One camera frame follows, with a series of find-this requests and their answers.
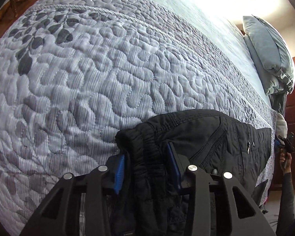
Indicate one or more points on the grey quilted leaf bedspread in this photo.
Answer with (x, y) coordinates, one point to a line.
(73, 73)

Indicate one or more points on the blue-grey lower pillow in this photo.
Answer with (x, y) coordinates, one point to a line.
(270, 83)

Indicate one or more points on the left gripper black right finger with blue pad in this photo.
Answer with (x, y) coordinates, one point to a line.
(218, 204)

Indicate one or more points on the white crumpled cloth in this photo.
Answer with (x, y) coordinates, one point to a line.
(281, 127)

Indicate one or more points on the black pants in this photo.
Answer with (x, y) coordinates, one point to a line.
(148, 203)

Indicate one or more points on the blue-grey ruffled pillow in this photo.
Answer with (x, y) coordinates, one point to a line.
(272, 50)

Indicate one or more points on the person's right hand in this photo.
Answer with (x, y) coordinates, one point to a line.
(285, 161)

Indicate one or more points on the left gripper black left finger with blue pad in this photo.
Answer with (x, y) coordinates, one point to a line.
(59, 212)

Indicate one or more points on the light blue bed sheet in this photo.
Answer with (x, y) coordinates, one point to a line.
(207, 17)

